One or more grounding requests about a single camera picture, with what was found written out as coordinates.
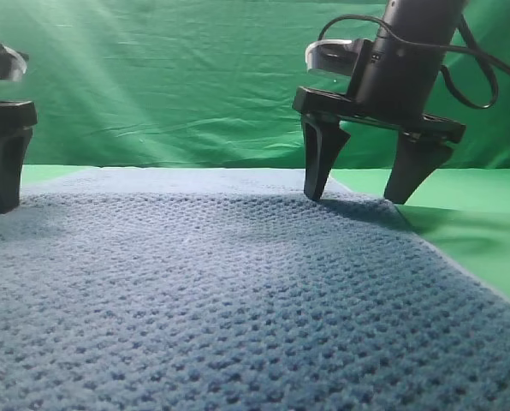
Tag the green backdrop cloth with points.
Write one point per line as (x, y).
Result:
(204, 83)

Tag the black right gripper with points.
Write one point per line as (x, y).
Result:
(16, 121)

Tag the blue waffle-weave towel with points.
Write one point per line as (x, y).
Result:
(137, 289)

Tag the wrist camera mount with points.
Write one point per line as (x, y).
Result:
(13, 64)
(335, 56)

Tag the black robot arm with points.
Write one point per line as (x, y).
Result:
(425, 27)

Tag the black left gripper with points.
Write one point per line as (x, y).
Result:
(386, 90)

